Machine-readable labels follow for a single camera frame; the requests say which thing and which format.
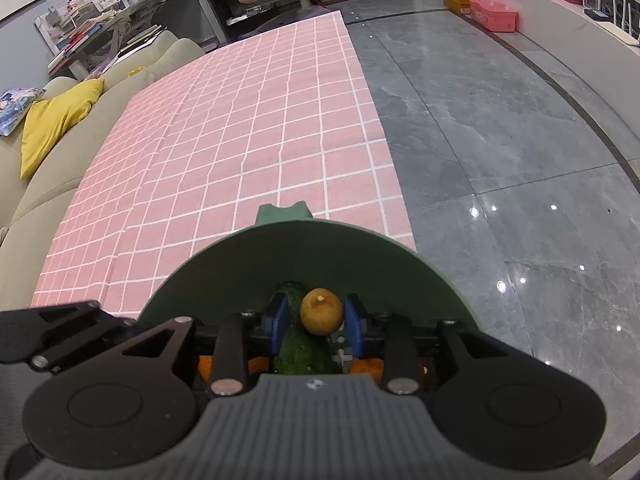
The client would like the yellow pillow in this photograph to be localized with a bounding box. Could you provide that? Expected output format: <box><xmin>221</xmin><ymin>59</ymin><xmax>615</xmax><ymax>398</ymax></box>
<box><xmin>20</xmin><ymin>78</ymin><xmax>105</xmax><ymax>181</ymax></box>

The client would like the black glass cabinet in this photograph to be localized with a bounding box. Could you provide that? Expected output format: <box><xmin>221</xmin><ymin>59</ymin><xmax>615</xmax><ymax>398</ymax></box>
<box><xmin>191</xmin><ymin>0</ymin><xmax>417</xmax><ymax>45</ymax></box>

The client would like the small brown longan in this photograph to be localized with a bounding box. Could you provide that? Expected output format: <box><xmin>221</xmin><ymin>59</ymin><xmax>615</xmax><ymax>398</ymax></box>
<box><xmin>300</xmin><ymin>287</ymin><xmax>345</xmax><ymax>335</ymax></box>

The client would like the pink plastic box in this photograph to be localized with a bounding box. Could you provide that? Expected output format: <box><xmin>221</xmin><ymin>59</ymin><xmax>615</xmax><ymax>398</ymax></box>
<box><xmin>470</xmin><ymin>0</ymin><xmax>519</xmax><ymax>34</ymax></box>

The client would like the beige sofa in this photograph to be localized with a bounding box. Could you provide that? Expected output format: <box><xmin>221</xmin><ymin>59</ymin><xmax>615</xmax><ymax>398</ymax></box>
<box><xmin>0</xmin><ymin>30</ymin><xmax>206</xmax><ymax>311</ymax></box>

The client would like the cluttered grey desk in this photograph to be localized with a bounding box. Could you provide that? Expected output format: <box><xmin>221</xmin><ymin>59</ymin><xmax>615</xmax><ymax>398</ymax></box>
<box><xmin>34</xmin><ymin>0</ymin><xmax>197</xmax><ymax>82</ymax></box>

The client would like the blue printed pillow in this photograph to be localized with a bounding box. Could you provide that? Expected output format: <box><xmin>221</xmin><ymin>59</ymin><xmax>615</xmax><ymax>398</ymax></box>
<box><xmin>0</xmin><ymin>87</ymin><xmax>47</xmax><ymax>137</ymax></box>

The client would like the white marble tv bench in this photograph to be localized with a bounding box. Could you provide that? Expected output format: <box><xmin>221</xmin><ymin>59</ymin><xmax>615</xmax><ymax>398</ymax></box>
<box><xmin>444</xmin><ymin>0</ymin><xmax>640</xmax><ymax>177</ymax></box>

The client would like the pink checked tablecloth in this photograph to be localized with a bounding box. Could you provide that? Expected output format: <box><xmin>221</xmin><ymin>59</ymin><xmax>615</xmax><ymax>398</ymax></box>
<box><xmin>30</xmin><ymin>10</ymin><xmax>419</xmax><ymax>322</ymax></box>

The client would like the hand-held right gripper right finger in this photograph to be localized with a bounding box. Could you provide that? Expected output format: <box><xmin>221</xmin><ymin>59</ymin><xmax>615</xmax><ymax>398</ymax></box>
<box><xmin>344</xmin><ymin>294</ymin><xmax>507</xmax><ymax>395</ymax></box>

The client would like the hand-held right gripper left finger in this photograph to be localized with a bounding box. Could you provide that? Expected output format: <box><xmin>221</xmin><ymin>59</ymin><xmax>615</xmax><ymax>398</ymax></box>
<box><xmin>117</xmin><ymin>294</ymin><xmax>290</xmax><ymax>395</ymax></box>

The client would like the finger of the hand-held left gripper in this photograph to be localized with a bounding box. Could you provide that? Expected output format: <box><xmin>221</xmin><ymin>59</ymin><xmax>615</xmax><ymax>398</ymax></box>
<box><xmin>0</xmin><ymin>300</ymin><xmax>139</xmax><ymax>377</ymax></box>

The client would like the white router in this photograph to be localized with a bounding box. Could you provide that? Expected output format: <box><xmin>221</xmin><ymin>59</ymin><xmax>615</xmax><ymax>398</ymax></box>
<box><xmin>604</xmin><ymin>0</ymin><xmax>640</xmax><ymax>44</ymax></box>

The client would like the green plastic bowl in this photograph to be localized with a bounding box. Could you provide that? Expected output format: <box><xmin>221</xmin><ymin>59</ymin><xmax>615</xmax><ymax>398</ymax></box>
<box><xmin>136</xmin><ymin>201</ymin><xmax>482</xmax><ymax>392</ymax></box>

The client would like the orange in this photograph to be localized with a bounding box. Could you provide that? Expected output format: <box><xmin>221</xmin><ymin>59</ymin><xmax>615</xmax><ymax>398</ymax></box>
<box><xmin>197</xmin><ymin>354</ymin><xmax>274</xmax><ymax>380</ymax></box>

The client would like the green cucumber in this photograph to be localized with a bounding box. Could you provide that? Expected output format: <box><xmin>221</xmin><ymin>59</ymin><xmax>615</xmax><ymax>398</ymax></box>
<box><xmin>272</xmin><ymin>282</ymin><xmax>342</xmax><ymax>376</ymax></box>

